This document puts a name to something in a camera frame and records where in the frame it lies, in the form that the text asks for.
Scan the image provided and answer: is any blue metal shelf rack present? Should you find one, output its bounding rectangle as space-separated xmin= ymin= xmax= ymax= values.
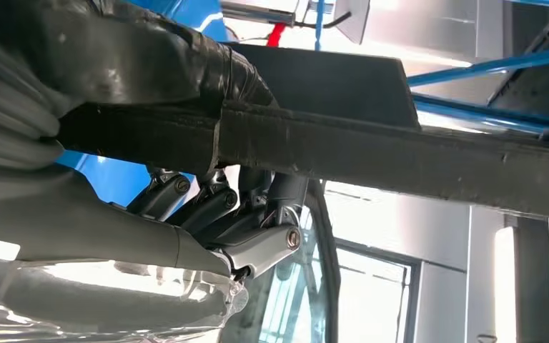
xmin=56 ymin=0 xmax=549 ymax=209

